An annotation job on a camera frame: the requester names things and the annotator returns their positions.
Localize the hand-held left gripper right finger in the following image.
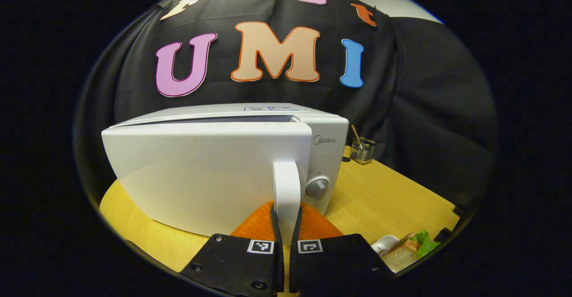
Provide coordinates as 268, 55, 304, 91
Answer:
290, 201, 394, 297

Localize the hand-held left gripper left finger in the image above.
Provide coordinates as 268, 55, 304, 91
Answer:
179, 201, 284, 297

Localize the lettuce bread sandwich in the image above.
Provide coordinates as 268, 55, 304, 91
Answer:
382, 230, 441, 273

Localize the white microwave oven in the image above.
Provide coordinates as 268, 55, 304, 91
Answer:
101, 103, 350, 237

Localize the white rectangular tray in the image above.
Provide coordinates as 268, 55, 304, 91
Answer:
371, 234, 400, 255

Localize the clear glass cup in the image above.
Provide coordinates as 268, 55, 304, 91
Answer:
350, 137, 376, 165

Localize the black backdrop cloth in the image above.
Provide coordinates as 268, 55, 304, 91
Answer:
76, 0, 499, 208

